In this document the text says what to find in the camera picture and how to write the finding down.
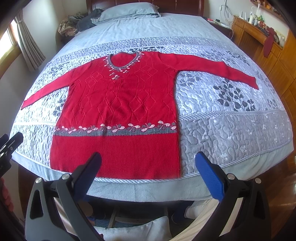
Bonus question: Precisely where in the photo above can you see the grey window curtain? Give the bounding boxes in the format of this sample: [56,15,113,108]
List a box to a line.
[15,9,46,72]

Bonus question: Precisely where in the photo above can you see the dark red hanging cloth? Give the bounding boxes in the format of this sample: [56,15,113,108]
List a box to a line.
[263,27,276,58]

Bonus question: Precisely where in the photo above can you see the wooden headboard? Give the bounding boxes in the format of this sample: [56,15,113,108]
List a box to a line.
[86,0,205,17]

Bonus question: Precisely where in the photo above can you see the grey pillow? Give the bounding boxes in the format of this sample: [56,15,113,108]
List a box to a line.
[92,2,161,25]

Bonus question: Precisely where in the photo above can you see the red knitted sweater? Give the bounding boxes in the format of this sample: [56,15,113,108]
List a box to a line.
[23,52,257,180]

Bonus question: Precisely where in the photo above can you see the white bottles on desk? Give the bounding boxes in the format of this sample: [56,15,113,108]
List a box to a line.
[248,5,260,26]

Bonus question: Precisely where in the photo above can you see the dark clothes pile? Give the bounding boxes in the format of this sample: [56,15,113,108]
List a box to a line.
[58,9,103,37]

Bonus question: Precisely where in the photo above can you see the white cables on wall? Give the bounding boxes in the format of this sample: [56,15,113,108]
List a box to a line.
[219,0,234,26]

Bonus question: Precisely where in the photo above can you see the wooden desk cabinet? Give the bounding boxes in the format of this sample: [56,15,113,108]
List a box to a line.
[231,15,296,121]

